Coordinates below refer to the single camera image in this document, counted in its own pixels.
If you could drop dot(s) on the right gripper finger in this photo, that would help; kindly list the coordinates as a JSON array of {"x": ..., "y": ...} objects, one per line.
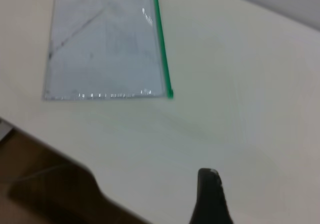
[{"x": 211, "y": 199}]

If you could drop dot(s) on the clear plastic zip bag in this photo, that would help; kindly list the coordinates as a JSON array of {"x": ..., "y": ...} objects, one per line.
[{"x": 105, "y": 54}]

